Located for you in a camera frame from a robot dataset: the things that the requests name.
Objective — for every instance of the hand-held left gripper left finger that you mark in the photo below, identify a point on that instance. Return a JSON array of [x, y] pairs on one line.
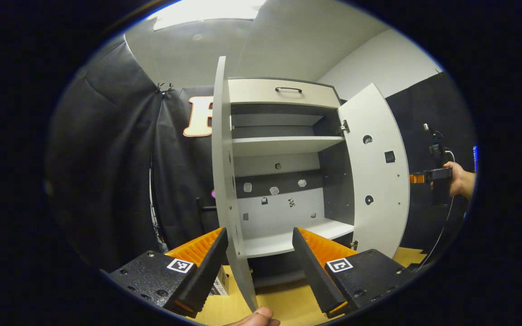
[[204, 276]]

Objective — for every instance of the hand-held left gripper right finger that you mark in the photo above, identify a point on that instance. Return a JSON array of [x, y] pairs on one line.
[[317, 276]]

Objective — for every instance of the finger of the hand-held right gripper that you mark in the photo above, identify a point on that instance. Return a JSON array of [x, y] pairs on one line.
[[417, 178]]

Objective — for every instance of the white cabinet door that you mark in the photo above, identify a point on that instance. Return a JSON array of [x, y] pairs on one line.
[[379, 217], [221, 158]]

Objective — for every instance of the white grey cabinet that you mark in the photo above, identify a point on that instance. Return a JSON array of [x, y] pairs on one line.
[[333, 181]]

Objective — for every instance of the metal door hinge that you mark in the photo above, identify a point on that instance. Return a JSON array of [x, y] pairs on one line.
[[345, 127]]

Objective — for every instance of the short white cabinet shelf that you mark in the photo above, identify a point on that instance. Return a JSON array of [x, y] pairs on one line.
[[270, 120]]

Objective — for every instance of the white cabinet drawer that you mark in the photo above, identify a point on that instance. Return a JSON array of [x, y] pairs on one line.
[[256, 93]]

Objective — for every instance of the white blue box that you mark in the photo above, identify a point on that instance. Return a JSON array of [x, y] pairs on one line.
[[221, 283]]

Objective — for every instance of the lit screen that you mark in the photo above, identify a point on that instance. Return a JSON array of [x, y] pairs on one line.
[[475, 158]]

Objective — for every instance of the small black clip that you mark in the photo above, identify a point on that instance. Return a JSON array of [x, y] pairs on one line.
[[169, 87], [160, 88]]

